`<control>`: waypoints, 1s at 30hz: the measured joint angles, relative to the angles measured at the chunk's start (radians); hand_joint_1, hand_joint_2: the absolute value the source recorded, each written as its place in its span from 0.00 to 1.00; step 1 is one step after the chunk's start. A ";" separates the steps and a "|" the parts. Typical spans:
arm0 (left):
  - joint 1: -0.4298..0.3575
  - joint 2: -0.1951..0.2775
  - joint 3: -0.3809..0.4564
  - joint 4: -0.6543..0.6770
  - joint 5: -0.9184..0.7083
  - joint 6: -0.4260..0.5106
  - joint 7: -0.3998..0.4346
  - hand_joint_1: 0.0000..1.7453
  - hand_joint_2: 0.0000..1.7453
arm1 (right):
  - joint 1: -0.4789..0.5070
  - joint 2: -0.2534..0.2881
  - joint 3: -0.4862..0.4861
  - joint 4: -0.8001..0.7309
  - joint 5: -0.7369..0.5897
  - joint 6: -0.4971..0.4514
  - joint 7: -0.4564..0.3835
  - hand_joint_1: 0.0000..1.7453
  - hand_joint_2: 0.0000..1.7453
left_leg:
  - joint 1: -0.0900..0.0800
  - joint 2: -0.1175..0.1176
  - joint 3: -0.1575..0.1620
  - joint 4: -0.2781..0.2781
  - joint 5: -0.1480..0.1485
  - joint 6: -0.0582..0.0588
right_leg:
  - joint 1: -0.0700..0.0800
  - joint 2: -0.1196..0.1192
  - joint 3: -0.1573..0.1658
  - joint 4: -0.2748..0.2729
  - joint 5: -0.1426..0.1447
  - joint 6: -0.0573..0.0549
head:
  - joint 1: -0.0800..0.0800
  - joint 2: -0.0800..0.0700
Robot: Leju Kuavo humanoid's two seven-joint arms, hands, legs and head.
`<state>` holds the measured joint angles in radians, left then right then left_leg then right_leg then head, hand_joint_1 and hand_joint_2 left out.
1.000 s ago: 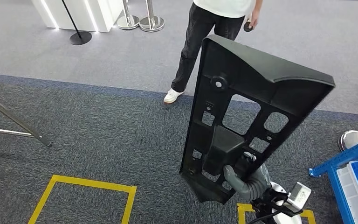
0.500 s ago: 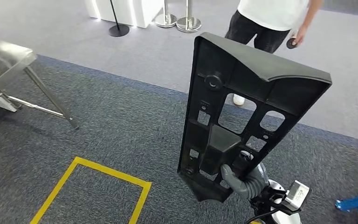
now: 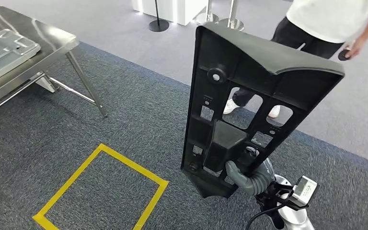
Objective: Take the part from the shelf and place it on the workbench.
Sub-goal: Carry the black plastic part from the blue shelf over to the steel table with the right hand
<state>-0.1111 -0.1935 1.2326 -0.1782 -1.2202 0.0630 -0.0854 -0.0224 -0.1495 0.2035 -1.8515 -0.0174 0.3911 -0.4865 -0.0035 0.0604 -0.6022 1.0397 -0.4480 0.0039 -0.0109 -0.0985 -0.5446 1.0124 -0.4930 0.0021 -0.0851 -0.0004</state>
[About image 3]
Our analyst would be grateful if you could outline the person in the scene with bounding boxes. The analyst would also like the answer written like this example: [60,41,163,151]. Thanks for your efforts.
[222,0,368,119]

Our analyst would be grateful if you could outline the stamped sheet metal plate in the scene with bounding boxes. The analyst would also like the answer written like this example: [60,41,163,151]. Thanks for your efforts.
[0,28,42,88]

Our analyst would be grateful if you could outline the black disc-base stanchion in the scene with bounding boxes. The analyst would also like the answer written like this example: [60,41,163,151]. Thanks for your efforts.
[148,0,170,33]

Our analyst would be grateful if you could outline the person's hand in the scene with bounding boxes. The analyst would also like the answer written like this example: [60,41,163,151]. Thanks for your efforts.
[344,37,367,60]

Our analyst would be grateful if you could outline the white lit counter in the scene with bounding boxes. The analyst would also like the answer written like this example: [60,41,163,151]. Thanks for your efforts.
[131,0,210,26]

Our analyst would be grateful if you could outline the black round object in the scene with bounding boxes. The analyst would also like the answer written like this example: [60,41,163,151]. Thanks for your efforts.
[338,48,352,61]

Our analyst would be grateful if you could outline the stainless steel workbench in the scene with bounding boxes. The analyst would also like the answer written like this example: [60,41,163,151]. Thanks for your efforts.
[0,5,108,120]

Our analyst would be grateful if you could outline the chrome stanchion post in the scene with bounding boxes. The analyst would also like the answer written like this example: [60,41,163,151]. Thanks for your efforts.
[218,0,245,32]
[196,0,219,25]

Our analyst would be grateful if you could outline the black plastic frame part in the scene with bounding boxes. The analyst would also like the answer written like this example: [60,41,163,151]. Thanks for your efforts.
[181,23,345,199]

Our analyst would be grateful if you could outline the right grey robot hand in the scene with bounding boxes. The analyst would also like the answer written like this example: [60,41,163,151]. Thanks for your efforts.
[225,146,276,195]

